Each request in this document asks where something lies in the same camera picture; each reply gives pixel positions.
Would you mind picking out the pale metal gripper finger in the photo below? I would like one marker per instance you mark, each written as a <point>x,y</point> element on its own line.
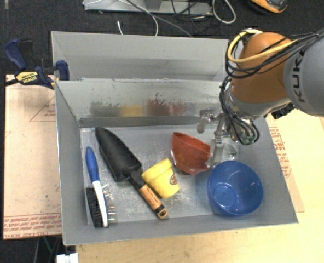
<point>202,125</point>
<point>216,151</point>

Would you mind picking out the clear glass cup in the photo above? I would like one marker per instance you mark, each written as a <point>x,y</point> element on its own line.
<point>231,152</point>

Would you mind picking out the red bowl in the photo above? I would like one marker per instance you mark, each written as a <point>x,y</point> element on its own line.
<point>190,153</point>

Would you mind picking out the blue bowl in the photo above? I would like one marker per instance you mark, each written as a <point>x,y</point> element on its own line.
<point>234,188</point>

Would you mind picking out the yellow cup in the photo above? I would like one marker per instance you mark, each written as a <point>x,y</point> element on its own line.
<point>162,179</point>

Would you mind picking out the grey metal bin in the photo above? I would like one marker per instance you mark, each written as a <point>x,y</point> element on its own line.
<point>140,64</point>

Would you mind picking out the blue and white brush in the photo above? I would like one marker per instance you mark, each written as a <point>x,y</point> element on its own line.
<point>94,174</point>

